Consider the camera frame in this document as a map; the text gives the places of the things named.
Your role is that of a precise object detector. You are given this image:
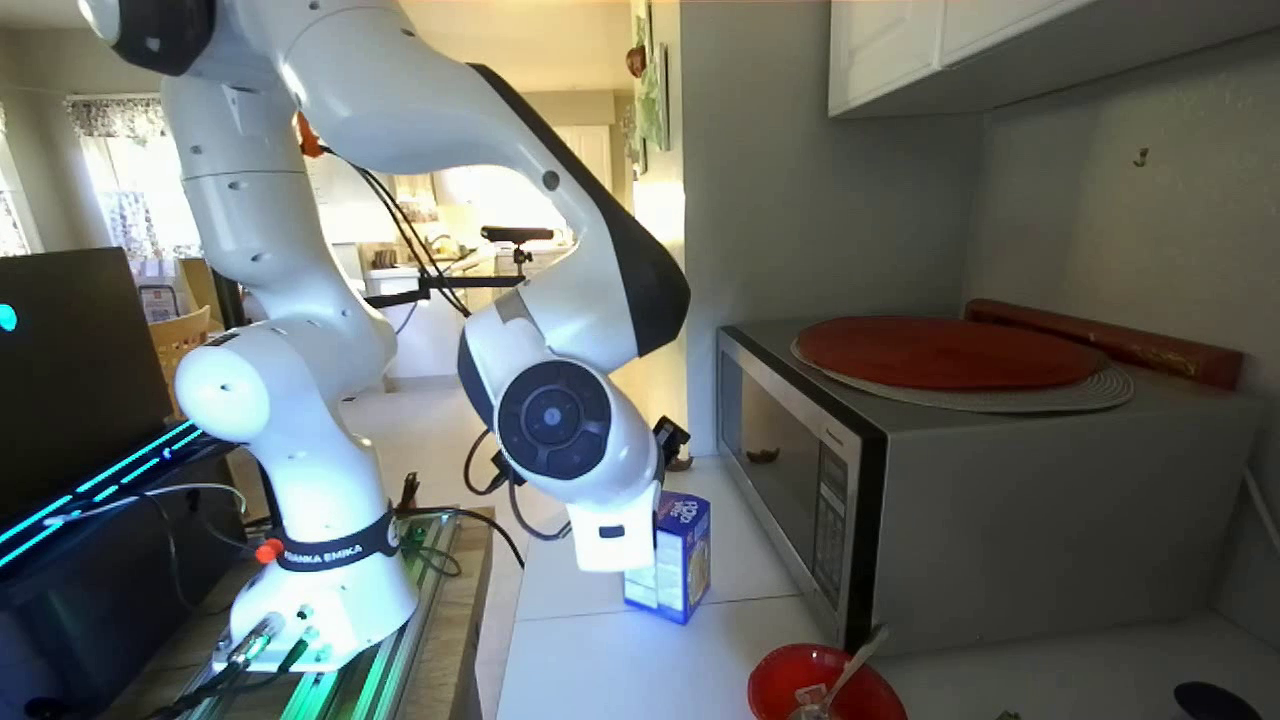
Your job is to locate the black laptop screen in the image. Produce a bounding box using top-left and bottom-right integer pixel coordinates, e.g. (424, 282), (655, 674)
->
(0, 243), (173, 532)

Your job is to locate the blue Pop-Tarts box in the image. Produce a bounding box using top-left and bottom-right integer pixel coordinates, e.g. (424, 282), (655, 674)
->
(619, 488), (715, 630)

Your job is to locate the robot mounting table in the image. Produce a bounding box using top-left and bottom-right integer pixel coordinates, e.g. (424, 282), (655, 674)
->
(100, 512), (500, 720)

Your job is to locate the black round object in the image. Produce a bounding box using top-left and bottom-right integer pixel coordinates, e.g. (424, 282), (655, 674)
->
(1168, 682), (1265, 720)

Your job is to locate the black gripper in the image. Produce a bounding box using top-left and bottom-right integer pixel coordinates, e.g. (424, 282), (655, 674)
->
(646, 413), (697, 478)

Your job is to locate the white wall cabinet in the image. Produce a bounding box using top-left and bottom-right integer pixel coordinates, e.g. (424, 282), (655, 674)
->
(822, 0), (1280, 123)

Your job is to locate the metal spoon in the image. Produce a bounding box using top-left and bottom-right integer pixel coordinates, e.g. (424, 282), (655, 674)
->
(810, 623), (897, 712)

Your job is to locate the stainless steel oven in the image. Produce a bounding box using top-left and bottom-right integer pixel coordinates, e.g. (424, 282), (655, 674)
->
(713, 318), (1265, 659)

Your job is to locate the red bowl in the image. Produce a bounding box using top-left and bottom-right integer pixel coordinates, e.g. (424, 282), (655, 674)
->
(742, 642), (910, 720)

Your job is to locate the black tripod with camera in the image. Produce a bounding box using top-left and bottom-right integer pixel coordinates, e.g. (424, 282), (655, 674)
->
(365, 220), (560, 322)

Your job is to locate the red plate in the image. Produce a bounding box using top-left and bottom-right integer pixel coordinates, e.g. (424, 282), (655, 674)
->
(792, 311), (1111, 398)

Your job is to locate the red-brown long box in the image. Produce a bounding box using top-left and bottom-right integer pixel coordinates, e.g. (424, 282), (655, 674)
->
(964, 298), (1247, 394)

